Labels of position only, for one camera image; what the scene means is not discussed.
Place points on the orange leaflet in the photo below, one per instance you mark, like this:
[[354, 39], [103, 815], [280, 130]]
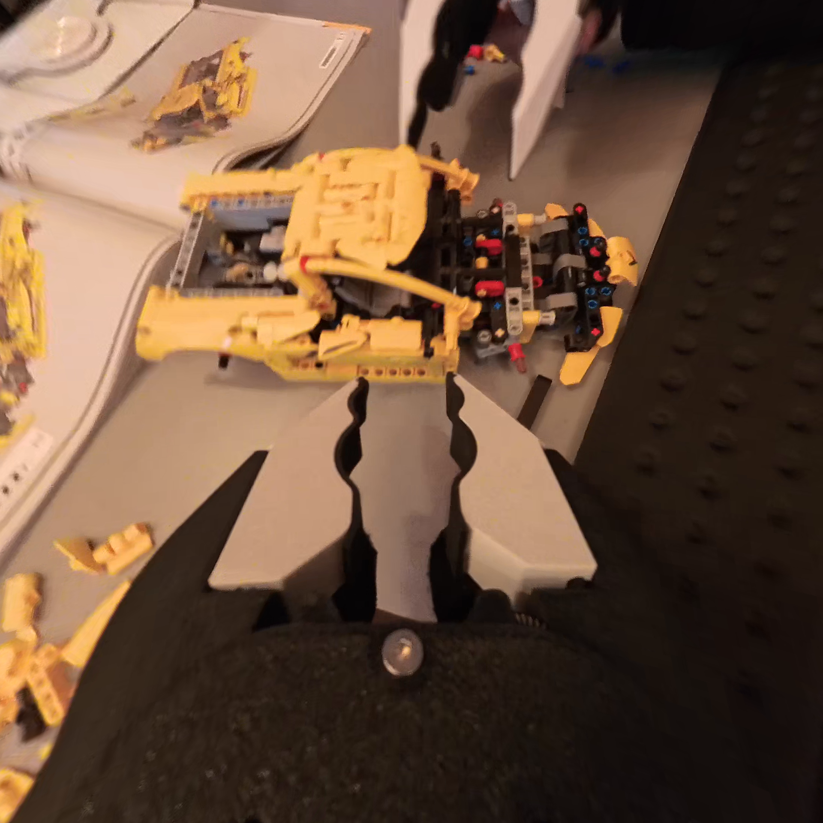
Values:
[[350, 27]]

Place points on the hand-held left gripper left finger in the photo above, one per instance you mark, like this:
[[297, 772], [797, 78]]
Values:
[[289, 514]]

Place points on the instruction booklet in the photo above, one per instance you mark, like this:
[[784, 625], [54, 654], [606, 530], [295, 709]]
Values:
[[270, 83]]

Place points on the white document stand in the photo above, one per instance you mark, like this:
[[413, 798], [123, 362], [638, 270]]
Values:
[[128, 38]]

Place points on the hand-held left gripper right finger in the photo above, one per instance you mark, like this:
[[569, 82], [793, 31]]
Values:
[[521, 508]]

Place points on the grey desk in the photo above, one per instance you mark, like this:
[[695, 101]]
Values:
[[193, 450]]

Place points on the long black beam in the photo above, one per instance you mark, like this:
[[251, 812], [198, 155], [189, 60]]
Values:
[[535, 402]]

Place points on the yellow brick car model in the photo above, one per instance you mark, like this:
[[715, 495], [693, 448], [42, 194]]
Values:
[[360, 212]]

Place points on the pile of yellow brick pieces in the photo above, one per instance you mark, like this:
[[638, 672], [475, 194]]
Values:
[[122, 546]]

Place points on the pile of small coloured pins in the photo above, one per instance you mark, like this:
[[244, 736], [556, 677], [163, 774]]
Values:
[[476, 51]]

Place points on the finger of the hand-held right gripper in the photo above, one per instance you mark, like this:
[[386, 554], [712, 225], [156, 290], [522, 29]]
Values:
[[415, 51], [546, 71]]

